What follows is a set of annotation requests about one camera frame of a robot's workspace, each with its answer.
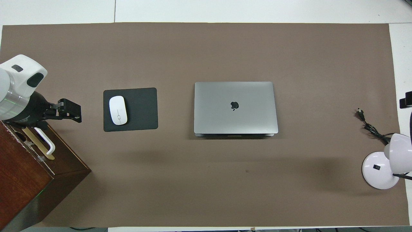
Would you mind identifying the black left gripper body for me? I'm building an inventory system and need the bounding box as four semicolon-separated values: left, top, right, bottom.
2;92;63;127

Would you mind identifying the grey laptop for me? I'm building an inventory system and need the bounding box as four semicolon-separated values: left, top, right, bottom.
194;81;279;138

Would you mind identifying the white computer mouse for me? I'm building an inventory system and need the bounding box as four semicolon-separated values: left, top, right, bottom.
109;96;128;125

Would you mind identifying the black mouse pad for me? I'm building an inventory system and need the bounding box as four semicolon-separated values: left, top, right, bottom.
103;87;158;132

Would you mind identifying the dark brown wooden box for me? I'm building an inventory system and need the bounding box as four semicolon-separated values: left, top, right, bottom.
0;121;91;231

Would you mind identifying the white desk lamp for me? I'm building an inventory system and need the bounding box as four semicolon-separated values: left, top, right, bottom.
362;133;412;190

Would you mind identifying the brown table mat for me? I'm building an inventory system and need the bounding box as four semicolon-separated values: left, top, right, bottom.
0;23;410;227

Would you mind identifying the gold handle plate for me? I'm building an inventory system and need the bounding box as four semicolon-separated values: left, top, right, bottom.
22;127;55;160

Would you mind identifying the white box handle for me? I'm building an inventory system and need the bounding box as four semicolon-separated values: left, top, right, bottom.
34;127;56;155

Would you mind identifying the black lamp power cable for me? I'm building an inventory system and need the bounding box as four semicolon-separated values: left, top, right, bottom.
357;109;391;144

